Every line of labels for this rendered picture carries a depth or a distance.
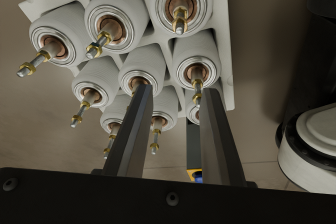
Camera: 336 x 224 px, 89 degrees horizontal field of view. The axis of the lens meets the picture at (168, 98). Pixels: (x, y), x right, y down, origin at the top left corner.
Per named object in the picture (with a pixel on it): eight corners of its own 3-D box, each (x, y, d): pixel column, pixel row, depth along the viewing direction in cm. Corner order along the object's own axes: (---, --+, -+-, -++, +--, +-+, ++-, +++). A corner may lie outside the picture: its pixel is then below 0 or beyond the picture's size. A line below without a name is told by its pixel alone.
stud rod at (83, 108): (87, 100, 38) (70, 127, 32) (86, 97, 37) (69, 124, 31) (91, 101, 38) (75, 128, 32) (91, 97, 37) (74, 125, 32)
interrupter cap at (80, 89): (82, 105, 42) (81, 107, 41) (69, 80, 37) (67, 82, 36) (112, 106, 41) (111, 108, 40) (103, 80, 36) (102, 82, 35)
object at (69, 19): (117, 8, 43) (86, 38, 30) (106, 40, 49) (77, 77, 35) (78, -14, 40) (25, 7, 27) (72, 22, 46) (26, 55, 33)
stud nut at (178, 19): (171, 16, 20) (171, 18, 19) (186, 14, 19) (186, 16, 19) (173, 33, 21) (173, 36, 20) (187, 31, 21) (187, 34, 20)
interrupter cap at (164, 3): (147, -11, 24) (146, -10, 24) (200, -34, 22) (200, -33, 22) (166, 39, 29) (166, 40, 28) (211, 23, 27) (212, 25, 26)
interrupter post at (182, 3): (170, 2, 25) (169, 8, 23) (186, -5, 24) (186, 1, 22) (176, 18, 27) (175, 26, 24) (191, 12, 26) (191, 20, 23)
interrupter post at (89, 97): (89, 98, 40) (82, 108, 37) (85, 89, 38) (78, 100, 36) (99, 98, 39) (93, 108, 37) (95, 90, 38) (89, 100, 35)
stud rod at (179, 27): (176, 7, 24) (174, 27, 18) (184, 6, 24) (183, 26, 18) (177, 15, 25) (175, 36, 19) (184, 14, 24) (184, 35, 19)
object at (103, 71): (105, 69, 55) (79, 109, 42) (95, 40, 49) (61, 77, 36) (134, 69, 55) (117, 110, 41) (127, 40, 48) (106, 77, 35)
